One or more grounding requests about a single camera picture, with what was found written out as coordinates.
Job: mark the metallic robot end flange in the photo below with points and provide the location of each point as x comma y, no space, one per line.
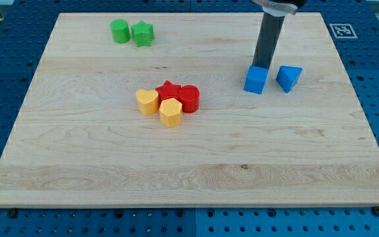
280,7

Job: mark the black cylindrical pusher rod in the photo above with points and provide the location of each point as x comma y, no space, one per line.
267,40

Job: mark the blue cube block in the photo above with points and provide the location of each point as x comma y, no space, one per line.
255,79

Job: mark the red star block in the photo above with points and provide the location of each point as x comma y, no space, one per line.
167,91

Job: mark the green star block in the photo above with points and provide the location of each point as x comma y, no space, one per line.
143,34

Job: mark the blue triangular prism block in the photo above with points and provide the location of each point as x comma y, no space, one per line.
288,77

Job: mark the white fiducial marker tag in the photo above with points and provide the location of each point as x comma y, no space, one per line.
343,31

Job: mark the red cylinder block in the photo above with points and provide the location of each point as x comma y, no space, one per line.
189,96

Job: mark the yellow hexagon block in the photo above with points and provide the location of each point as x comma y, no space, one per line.
170,112

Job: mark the yellow heart block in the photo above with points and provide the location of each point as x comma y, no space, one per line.
148,101

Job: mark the green cylinder block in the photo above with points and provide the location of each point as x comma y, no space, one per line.
120,30

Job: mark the light wooden board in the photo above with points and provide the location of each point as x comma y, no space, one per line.
80,141

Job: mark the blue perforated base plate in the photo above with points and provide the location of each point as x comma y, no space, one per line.
24,32

